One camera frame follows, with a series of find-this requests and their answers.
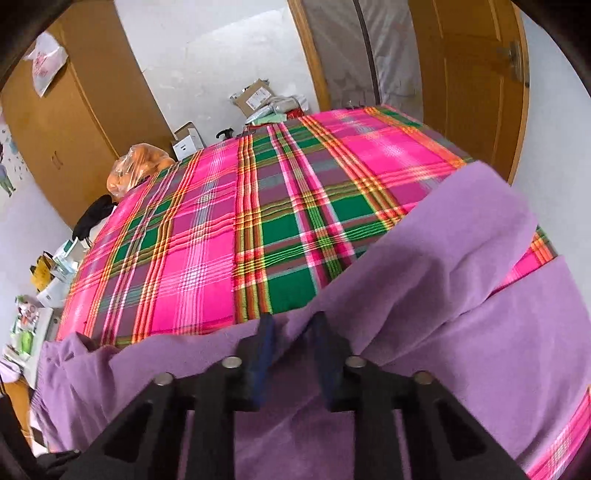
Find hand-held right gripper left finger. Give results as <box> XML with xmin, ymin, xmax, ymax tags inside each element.
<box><xmin>60</xmin><ymin>313</ymin><xmax>278</xmax><ymax>480</ymax></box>

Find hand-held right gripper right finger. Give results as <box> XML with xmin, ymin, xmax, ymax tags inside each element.
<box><xmin>309</xmin><ymin>311</ymin><xmax>529</xmax><ymax>480</ymax></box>

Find purple fleece garment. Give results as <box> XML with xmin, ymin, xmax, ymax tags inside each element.
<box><xmin>30</xmin><ymin>161</ymin><xmax>591</xmax><ymax>480</ymax></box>

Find pink green plaid bed sheet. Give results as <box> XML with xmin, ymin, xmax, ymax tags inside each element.
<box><xmin>55</xmin><ymin>105</ymin><xmax>591</xmax><ymax>480</ymax></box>

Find white cabinet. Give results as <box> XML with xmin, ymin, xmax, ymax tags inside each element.
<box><xmin>0</xmin><ymin>305</ymin><xmax>57</xmax><ymax>389</ymax></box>

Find white storage box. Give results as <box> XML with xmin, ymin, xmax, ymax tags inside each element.
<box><xmin>37</xmin><ymin>277</ymin><xmax>70</xmax><ymax>308</ymax></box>

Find black cloth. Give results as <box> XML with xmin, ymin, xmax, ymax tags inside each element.
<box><xmin>71</xmin><ymin>194</ymin><xmax>115</xmax><ymax>241</ymax></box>

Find bag of oranges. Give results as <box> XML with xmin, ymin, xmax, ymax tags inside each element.
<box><xmin>106</xmin><ymin>143</ymin><xmax>176</xmax><ymax>204</ymax></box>

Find white cardboard box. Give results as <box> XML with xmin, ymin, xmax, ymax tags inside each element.
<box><xmin>172</xmin><ymin>121</ymin><xmax>205</xmax><ymax>160</ymax></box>

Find yellow paper bag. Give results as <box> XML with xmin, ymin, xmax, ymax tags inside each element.
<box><xmin>30</xmin><ymin>251</ymin><xmax>56</xmax><ymax>289</ymax></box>

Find brown cardboard box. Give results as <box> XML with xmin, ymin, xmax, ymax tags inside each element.
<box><xmin>229</xmin><ymin>78</ymin><xmax>273</xmax><ymax>118</ymax></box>

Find wooden wardrobe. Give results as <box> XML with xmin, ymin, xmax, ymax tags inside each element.
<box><xmin>0</xmin><ymin>0</ymin><xmax>177</xmax><ymax>230</ymax></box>

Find wooden door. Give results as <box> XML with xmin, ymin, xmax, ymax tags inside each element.
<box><xmin>409</xmin><ymin>0</ymin><xmax>532</xmax><ymax>185</ymax></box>

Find clear plastic zip wardrobe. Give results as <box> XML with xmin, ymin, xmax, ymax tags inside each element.
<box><xmin>300</xmin><ymin>0</ymin><xmax>424</xmax><ymax>112</ymax></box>

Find pink white plastic bag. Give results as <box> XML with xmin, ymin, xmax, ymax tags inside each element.
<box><xmin>23</xmin><ymin>32</ymin><xmax>69</xmax><ymax>99</ymax></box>

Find wooden door frame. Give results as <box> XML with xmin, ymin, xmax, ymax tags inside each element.
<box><xmin>286</xmin><ymin>0</ymin><xmax>331</xmax><ymax>112</ymax></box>

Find cartoon wall sticker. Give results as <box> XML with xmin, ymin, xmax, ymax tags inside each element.
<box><xmin>0</xmin><ymin>106</ymin><xmax>31</xmax><ymax>199</ymax></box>

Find metal door handle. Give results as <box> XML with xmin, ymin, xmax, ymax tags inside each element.
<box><xmin>496</xmin><ymin>41</ymin><xmax>525</xmax><ymax>86</ymax></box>

